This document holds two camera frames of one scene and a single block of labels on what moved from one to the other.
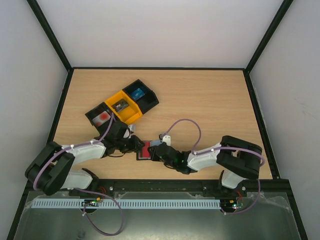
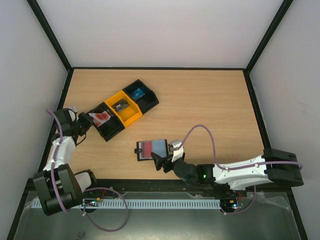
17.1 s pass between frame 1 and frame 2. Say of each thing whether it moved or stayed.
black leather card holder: stayed
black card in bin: stayed
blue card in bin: stayed
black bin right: stayed
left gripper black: moved
